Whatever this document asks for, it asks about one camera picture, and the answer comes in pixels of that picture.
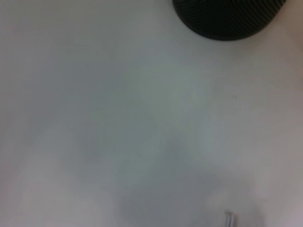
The grey retractable pen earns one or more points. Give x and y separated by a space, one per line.
230 220

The black mesh cylinder cup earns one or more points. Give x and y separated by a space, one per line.
227 19

